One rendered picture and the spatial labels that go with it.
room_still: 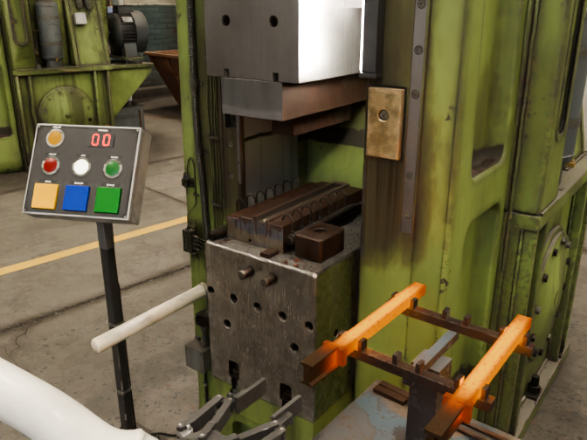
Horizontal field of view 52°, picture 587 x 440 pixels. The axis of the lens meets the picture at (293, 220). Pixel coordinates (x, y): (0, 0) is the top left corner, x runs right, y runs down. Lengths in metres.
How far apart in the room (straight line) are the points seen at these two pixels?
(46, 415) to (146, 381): 2.09
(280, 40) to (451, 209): 0.57
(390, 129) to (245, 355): 0.76
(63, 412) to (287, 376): 1.08
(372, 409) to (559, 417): 1.38
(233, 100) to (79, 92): 4.79
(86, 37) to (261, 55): 4.98
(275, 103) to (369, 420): 0.78
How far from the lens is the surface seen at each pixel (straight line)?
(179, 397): 2.65
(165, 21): 10.79
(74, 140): 1.93
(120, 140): 1.86
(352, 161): 1.99
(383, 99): 1.49
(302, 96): 1.57
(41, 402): 0.70
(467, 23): 1.42
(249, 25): 1.55
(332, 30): 1.57
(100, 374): 2.87
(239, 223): 1.68
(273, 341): 1.68
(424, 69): 1.46
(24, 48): 6.16
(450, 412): 1.00
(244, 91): 1.57
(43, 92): 6.27
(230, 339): 1.79
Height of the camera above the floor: 1.55
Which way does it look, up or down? 20 degrees down
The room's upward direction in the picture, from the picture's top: straight up
